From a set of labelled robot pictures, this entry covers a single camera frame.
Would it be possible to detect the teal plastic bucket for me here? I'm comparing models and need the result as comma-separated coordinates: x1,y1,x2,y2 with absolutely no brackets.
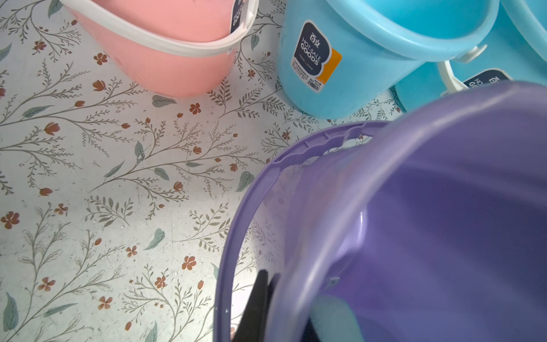
277,1,499,119
391,1,546,111

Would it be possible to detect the purple plastic bucket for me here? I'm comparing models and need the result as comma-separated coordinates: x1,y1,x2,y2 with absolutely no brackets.
212,81,546,341

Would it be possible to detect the pink plastic bucket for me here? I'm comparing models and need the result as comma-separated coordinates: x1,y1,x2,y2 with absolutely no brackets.
63,1,259,98

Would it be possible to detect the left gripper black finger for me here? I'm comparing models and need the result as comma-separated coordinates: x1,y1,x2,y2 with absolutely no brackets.
232,270,269,342

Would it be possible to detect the floral patterned table mat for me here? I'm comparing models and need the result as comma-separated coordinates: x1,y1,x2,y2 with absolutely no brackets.
0,0,405,342

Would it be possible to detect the mint green microfiber cloth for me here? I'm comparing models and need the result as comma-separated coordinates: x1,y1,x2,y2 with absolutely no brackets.
310,295,365,342

